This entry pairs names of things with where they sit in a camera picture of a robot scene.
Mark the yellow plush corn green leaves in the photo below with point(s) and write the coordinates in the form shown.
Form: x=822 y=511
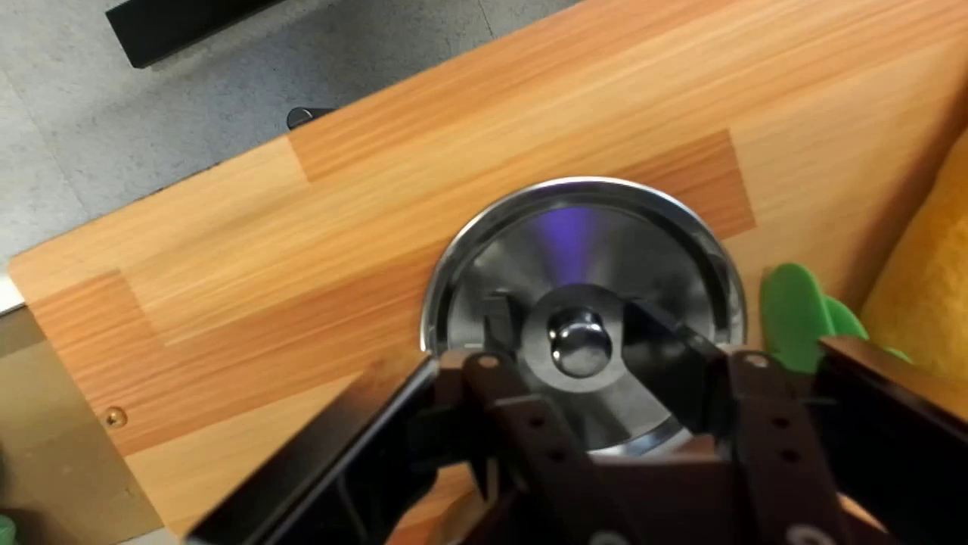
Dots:
x=925 y=291

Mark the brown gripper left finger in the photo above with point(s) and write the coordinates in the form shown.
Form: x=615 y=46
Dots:
x=544 y=444

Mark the black perforated table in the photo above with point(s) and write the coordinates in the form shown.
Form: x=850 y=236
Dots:
x=191 y=24

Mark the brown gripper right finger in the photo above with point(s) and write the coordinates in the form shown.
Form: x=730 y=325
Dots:
x=774 y=455

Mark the round steel pot lid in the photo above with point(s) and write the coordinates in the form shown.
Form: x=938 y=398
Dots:
x=583 y=230

